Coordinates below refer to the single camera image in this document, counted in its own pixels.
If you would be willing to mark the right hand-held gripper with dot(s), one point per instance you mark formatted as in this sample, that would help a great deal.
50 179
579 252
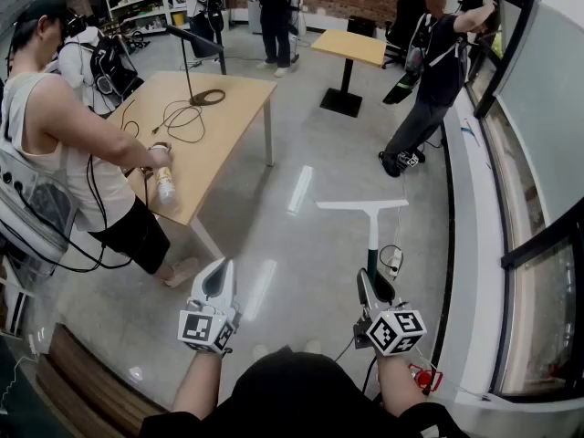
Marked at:
397 331

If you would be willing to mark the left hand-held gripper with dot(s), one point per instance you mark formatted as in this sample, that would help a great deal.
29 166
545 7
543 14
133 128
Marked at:
198 329

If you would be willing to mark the yellow white spray bottle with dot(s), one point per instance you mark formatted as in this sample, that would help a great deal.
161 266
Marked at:
165 185

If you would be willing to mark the large wooden table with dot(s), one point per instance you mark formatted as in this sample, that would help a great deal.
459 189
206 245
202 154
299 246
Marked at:
219 117

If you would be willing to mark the black office chair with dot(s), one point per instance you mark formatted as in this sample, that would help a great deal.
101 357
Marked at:
408 16

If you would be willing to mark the black window frame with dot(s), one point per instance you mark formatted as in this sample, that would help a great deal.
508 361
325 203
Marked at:
524 254

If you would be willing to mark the white power strip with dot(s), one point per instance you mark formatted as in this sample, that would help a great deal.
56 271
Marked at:
395 258

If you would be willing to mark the black green pouch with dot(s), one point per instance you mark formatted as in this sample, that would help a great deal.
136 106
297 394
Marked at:
401 88

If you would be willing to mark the person's right forearm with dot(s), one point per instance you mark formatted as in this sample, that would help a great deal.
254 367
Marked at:
399 386

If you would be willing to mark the clear window pane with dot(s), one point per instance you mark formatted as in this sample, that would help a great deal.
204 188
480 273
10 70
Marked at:
543 326
515 176

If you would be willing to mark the white shelving unit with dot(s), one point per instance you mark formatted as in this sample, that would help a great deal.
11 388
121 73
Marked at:
137 3

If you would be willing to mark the dark wooden bench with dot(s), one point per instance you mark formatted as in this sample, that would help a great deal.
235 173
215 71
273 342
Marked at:
91 390

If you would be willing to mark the white window sill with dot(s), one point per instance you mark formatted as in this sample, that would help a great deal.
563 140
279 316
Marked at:
470 244

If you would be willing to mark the black desk lamp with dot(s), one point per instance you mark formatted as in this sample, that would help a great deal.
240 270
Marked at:
196 39

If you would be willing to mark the small wooden pedestal table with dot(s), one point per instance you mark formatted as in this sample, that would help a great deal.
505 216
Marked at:
351 46

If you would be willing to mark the person's black shirt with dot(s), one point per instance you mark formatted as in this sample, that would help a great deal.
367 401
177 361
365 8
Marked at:
296 395

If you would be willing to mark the wide frosted window pane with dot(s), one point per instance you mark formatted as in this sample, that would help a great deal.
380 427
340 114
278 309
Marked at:
547 107

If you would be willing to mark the person's left forearm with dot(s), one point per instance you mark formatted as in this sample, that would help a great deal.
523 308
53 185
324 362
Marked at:
196 386

